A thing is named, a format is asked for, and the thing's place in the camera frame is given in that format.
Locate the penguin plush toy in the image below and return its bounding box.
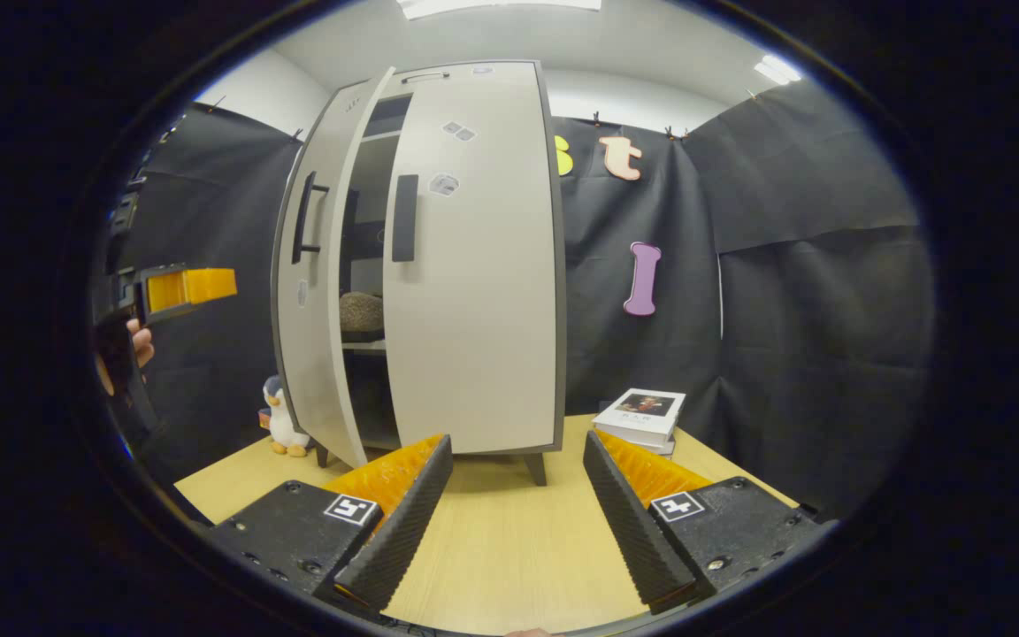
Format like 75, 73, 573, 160
262, 376, 312, 458

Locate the white book with dark picture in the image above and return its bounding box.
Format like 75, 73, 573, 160
593, 388, 687, 447

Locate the white shoe cabinet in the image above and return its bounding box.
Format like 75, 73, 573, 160
271, 60, 569, 487

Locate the white shoe cabinet door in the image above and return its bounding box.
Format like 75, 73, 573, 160
383, 88, 565, 456
271, 69, 397, 468

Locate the brown fuzzy shoe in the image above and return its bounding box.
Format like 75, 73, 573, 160
339, 292, 385, 334

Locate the black door handle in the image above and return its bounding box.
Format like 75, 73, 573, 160
291, 171, 331, 265
391, 174, 420, 264

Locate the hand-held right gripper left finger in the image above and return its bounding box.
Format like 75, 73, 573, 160
209, 434, 455, 613

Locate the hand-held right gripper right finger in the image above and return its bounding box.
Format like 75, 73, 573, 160
582, 429, 838, 616

